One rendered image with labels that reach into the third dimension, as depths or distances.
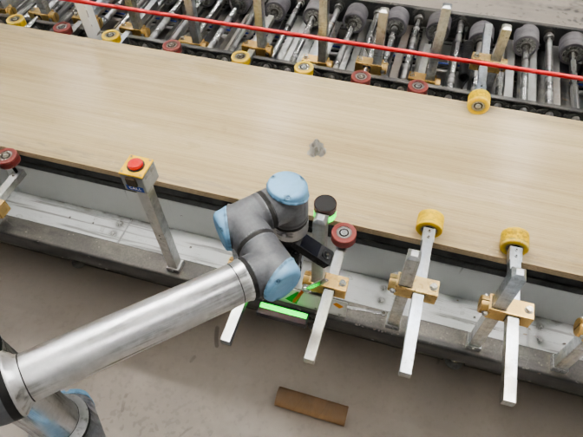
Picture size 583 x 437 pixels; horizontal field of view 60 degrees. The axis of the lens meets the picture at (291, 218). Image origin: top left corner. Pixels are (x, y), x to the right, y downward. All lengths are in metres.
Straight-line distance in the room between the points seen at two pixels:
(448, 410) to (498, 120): 1.20
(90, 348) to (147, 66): 1.56
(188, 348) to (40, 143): 1.09
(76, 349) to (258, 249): 0.37
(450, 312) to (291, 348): 0.84
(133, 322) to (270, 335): 1.53
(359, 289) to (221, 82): 0.99
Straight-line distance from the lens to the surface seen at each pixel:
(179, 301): 0.95
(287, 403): 2.23
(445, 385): 2.41
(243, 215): 1.06
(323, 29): 2.24
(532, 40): 2.65
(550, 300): 1.84
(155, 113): 2.06
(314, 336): 1.47
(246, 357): 2.38
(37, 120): 2.20
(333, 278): 1.54
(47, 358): 0.94
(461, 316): 1.84
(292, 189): 1.08
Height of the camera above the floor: 2.21
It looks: 53 degrees down
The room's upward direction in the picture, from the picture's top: 2 degrees counter-clockwise
